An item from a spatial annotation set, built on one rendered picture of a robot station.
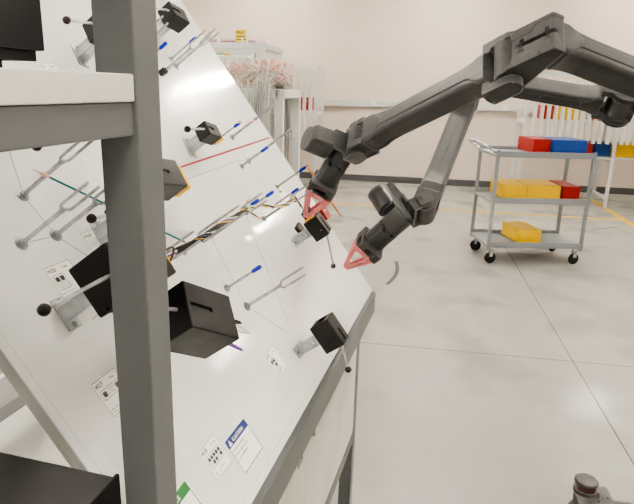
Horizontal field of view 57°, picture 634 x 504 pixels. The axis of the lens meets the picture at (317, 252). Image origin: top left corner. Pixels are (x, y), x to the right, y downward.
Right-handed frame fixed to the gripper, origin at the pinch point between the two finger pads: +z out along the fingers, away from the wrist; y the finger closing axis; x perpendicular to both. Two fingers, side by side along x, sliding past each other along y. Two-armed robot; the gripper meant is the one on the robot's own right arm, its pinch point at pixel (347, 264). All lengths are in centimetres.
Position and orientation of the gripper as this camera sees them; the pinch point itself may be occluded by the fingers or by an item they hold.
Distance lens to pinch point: 148.3
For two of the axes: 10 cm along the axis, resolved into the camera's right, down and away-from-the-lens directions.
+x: 7.2, 6.7, 1.8
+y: -1.6, 4.1, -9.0
